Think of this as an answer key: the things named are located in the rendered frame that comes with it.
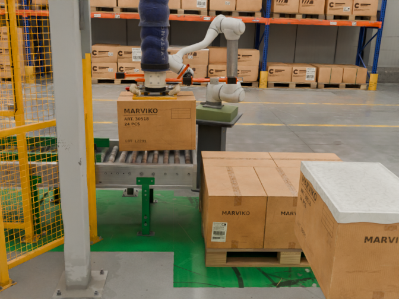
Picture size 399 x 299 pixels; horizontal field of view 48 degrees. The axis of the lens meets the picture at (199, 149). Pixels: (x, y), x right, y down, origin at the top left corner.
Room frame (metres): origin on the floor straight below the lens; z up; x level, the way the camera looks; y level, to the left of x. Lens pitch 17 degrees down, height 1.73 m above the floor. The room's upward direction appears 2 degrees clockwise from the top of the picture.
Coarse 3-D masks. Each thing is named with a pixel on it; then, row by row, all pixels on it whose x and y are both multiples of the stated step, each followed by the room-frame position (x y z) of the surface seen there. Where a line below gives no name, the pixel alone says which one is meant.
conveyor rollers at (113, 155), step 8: (96, 152) 3.73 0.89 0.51; (104, 152) 3.65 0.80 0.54; (112, 152) 3.64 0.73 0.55; (136, 152) 3.67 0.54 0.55; (144, 152) 3.67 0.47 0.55; (168, 152) 3.70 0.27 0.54; (176, 152) 3.70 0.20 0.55; (112, 160) 3.46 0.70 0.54; (120, 160) 3.44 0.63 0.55; (136, 160) 3.52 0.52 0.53; (144, 160) 3.46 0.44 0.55; (152, 160) 3.51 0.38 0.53; (168, 160) 3.51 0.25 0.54; (176, 160) 3.49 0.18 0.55
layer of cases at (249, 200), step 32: (224, 160) 3.55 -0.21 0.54; (256, 160) 3.58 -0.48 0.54; (288, 160) 3.61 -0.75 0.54; (320, 160) 3.64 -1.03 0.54; (224, 192) 2.86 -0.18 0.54; (256, 192) 2.88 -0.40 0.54; (288, 192) 2.90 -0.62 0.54; (224, 224) 2.80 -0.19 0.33; (256, 224) 2.82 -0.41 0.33; (288, 224) 2.83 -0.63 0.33
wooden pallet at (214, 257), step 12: (204, 240) 2.96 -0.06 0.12; (216, 252) 2.80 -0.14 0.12; (288, 252) 2.83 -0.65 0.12; (300, 252) 2.83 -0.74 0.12; (216, 264) 2.80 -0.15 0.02; (228, 264) 2.81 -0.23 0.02; (240, 264) 2.81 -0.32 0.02; (252, 264) 2.82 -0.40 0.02; (264, 264) 2.82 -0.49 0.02; (276, 264) 2.83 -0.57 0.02; (288, 264) 2.83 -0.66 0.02; (300, 264) 2.84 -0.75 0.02
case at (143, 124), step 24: (120, 96) 3.53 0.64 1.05; (192, 96) 3.56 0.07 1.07; (120, 120) 3.36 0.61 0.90; (144, 120) 3.38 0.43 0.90; (168, 120) 3.39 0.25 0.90; (192, 120) 3.41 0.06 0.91; (120, 144) 3.36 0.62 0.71; (144, 144) 3.38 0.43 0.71; (168, 144) 3.39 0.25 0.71; (192, 144) 3.41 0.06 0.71
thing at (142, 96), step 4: (144, 92) 3.45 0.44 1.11; (164, 92) 3.47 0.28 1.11; (136, 96) 3.42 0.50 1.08; (140, 96) 3.42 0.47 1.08; (144, 96) 3.42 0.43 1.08; (148, 96) 3.42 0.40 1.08; (152, 96) 3.43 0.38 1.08; (156, 96) 3.43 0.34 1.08; (160, 96) 3.43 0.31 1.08; (164, 96) 3.43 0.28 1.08; (168, 96) 3.43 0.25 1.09; (172, 96) 3.44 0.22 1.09; (176, 96) 3.46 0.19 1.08
